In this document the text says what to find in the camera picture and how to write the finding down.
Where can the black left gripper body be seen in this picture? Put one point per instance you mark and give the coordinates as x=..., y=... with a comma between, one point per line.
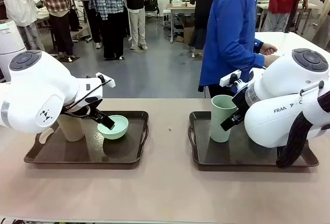
x=91, y=103

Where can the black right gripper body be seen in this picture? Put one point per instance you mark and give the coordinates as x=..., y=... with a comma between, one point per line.
x=241, y=103

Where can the pale green tall cup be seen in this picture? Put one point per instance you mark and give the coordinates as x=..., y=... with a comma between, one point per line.
x=217, y=121

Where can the mint green bowl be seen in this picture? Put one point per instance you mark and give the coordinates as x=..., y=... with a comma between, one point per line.
x=116, y=131

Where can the beige tall cup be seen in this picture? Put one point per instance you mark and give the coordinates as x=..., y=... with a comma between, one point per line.
x=73, y=131

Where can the person's right forearm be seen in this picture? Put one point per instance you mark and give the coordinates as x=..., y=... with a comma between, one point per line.
x=247, y=59

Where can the person's left forearm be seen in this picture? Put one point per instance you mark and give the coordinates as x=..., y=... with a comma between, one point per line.
x=257, y=44

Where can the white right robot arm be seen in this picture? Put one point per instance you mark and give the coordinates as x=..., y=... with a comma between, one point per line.
x=283, y=79

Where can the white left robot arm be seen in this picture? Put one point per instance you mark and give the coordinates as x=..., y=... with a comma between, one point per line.
x=38, y=87

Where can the person's right hand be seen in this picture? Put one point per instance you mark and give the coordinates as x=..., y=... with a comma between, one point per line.
x=269, y=60

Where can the person's left hand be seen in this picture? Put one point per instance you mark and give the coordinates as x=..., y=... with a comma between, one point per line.
x=268, y=49

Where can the person in blue shirt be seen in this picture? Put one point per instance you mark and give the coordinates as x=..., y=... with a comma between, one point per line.
x=227, y=41

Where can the person in dark trousers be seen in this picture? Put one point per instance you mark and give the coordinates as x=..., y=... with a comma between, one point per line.
x=93, y=25

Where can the white rounded table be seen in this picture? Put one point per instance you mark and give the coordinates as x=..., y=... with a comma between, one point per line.
x=288, y=40

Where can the cardboard box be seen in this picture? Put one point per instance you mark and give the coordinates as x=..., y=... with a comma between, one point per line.
x=188, y=34

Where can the person in beige trousers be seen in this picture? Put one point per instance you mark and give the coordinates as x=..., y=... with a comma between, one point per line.
x=136, y=23

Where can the white air purifier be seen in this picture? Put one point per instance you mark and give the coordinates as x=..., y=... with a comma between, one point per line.
x=10, y=41

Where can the person in black dress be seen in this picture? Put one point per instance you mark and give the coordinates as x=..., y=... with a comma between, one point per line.
x=203, y=2

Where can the black tripod pole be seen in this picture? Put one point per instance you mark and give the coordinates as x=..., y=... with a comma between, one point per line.
x=296, y=5

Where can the background work table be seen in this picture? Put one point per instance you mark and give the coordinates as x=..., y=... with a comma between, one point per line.
x=180, y=6

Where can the black office chair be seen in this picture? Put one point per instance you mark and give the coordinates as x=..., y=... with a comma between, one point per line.
x=152, y=2

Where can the person in white coat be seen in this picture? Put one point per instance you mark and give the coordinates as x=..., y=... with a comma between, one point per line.
x=18, y=5

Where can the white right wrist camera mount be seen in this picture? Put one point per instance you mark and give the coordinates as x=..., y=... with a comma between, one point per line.
x=228, y=79

